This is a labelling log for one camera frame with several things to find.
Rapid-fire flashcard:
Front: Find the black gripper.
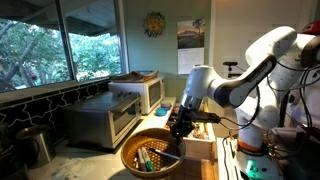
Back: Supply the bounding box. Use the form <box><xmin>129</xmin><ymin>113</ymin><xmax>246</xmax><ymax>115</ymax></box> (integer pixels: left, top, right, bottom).
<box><xmin>169</xmin><ymin>105</ymin><xmax>202</xmax><ymax>146</ymax></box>

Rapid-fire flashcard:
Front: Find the brown woven bowl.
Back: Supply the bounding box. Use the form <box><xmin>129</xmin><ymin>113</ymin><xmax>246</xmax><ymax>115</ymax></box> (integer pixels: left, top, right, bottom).
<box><xmin>120</xmin><ymin>127</ymin><xmax>187</xmax><ymax>180</ymax></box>

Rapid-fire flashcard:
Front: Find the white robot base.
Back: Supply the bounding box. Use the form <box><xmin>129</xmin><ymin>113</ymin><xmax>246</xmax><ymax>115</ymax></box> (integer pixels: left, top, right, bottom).
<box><xmin>233</xmin><ymin>139</ymin><xmax>286</xmax><ymax>180</ymax></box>

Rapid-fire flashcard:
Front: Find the teal bowl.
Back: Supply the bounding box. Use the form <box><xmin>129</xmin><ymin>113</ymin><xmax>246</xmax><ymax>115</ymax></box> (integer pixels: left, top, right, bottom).
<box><xmin>154</xmin><ymin>107</ymin><xmax>169</xmax><ymax>117</ymax></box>

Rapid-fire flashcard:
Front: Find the purple bowl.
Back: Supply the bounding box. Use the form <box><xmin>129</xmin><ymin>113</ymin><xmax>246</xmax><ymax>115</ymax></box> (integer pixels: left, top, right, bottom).
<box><xmin>160</xmin><ymin>101</ymin><xmax>173</xmax><ymax>111</ymax></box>

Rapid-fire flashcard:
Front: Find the gray toaster oven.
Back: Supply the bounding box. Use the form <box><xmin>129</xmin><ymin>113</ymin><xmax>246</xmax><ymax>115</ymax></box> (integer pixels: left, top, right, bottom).
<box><xmin>61</xmin><ymin>91</ymin><xmax>143</xmax><ymax>150</ymax></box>

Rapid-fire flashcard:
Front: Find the open wooden drawer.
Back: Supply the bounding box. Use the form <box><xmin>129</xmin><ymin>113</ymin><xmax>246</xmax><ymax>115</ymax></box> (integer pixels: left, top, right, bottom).
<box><xmin>165</xmin><ymin>102</ymin><xmax>218</xmax><ymax>162</ymax></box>

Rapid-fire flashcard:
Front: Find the black pen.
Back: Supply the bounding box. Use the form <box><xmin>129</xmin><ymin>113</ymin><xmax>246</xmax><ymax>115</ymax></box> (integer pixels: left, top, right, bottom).
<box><xmin>148</xmin><ymin>147</ymin><xmax>181</xmax><ymax>161</ymax></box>

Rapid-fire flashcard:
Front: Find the green capped white marker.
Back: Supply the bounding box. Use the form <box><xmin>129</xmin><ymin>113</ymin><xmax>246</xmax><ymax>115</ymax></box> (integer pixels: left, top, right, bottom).
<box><xmin>141</xmin><ymin>146</ymin><xmax>155</xmax><ymax>173</ymax></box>

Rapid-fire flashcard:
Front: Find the red capped white marker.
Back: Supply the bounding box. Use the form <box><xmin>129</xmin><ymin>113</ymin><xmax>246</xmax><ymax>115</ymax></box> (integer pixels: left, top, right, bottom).
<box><xmin>136</xmin><ymin>147</ymin><xmax>148</xmax><ymax>173</ymax></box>

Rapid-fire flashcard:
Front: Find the white microwave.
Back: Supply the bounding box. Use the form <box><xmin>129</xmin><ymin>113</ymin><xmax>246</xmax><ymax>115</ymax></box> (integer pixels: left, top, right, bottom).
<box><xmin>107</xmin><ymin>76</ymin><xmax>166</xmax><ymax>116</ymax></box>

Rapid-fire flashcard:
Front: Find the wooden tray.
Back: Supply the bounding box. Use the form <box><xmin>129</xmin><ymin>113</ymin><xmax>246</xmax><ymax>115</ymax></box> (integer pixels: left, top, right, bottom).
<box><xmin>109</xmin><ymin>70</ymin><xmax>160</xmax><ymax>84</ymax></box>

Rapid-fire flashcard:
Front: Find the dark metal pot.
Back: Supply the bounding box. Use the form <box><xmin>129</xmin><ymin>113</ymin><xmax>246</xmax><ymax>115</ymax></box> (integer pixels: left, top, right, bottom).
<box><xmin>14</xmin><ymin>124</ymin><xmax>57</xmax><ymax>168</ymax></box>

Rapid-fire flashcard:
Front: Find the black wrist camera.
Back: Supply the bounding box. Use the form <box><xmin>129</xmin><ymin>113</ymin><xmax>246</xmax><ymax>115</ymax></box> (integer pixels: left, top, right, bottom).
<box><xmin>191</xmin><ymin>111</ymin><xmax>222</xmax><ymax>125</ymax></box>

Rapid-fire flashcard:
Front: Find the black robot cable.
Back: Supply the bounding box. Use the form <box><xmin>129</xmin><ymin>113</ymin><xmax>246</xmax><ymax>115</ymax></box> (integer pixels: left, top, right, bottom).
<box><xmin>218</xmin><ymin>85</ymin><xmax>262</xmax><ymax>132</ymax></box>

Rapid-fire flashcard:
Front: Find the black camera stand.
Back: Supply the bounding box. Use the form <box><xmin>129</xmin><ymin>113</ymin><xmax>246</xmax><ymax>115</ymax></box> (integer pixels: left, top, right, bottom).
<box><xmin>222</xmin><ymin>60</ymin><xmax>242</xmax><ymax>80</ymax></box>

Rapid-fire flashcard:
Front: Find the wall calendar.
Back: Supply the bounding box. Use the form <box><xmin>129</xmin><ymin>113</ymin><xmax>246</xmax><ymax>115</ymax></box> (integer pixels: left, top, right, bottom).
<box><xmin>176</xmin><ymin>18</ymin><xmax>206</xmax><ymax>75</ymax></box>

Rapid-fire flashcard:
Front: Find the sun wall decoration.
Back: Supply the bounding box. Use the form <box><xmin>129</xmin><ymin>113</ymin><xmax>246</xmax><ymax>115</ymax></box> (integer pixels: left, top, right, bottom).
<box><xmin>142</xmin><ymin>11</ymin><xmax>167</xmax><ymax>39</ymax></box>

